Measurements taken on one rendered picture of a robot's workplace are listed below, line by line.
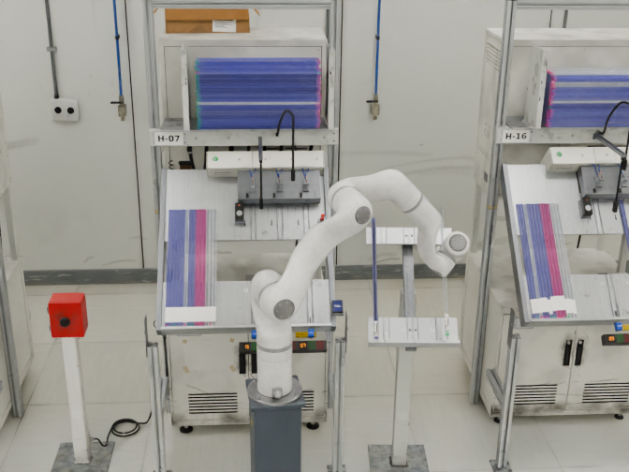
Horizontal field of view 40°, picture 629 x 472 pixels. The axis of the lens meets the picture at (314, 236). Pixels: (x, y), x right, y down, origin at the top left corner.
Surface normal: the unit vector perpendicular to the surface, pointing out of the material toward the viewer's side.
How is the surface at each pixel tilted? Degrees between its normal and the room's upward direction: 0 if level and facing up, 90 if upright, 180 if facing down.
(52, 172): 90
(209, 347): 90
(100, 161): 90
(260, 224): 43
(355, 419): 0
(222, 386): 90
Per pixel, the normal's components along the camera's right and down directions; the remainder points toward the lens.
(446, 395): 0.01, -0.93
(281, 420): 0.18, 0.37
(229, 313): 0.05, -0.42
